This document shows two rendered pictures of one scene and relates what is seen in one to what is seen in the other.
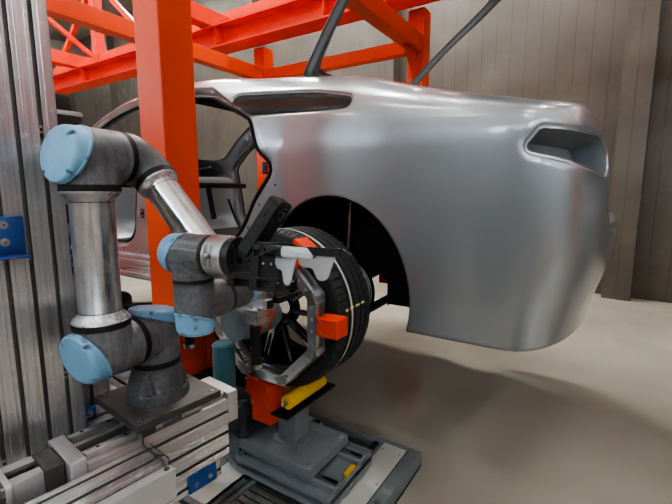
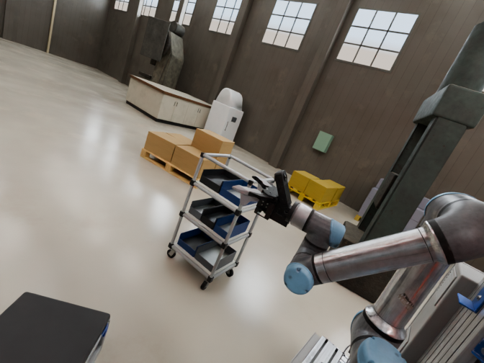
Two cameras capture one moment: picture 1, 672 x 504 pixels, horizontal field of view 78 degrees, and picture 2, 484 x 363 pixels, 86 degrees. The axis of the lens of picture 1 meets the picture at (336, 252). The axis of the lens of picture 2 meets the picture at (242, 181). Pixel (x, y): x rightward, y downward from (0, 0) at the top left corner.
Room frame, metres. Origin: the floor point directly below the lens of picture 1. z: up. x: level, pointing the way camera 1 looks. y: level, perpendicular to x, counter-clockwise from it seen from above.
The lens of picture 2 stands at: (1.49, -0.07, 1.47)
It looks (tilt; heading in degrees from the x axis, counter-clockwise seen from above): 16 degrees down; 175
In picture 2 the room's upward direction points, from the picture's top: 22 degrees clockwise
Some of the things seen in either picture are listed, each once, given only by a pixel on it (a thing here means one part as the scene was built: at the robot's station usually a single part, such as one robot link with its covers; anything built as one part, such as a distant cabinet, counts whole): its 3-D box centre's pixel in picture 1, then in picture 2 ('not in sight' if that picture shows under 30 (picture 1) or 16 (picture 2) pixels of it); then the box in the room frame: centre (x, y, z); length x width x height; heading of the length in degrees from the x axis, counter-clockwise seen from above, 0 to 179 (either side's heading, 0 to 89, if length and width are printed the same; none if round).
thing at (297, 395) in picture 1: (305, 390); not in sight; (1.62, 0.13, 0.51); 0.29 x 0.06 x 0.06; 147
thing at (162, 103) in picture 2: not in sight; (174, 106); (-7.70, -2.40, 0.46); 2.43 x 1.97 x 0.91; 141
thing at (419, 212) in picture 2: not in sight; (392, 209); (-3.90, 3.70, 0.52); 1.07 x 0.70 x 1.04; 51
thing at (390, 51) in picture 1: (332, 63); not in sight; (4.62, 0.04, 2.67); 1.77 x 0.10 x 0.12; 57
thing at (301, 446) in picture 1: (293, 416); not in sight; (1.74, 0.19, 0.32); 0.40 x 0.30 x 0.28; 57
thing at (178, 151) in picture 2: not in sight; (189, 149); (-2.94, -0.75, 0.39); 1.36 x 1.04 x 0.78; 53
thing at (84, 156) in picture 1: (97, 256); (411, 284); (0.88, 0.51, 1.19); 0.15 x 0.12 x 0.55; 155
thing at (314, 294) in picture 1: (265, 313); not in sight; (1.60, 0.28, 0.85); 0.54 x 0.07 x 0.54; 57
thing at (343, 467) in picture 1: (304, 459); not in sight; (1.71, 0.14, 0.13); 0.50 x 0.36 x 0.10; 57
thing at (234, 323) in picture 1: (252, 317); not in sight; (1.54, 0.32, 0.85); 0.21 x 0.14 x 0.14; 147
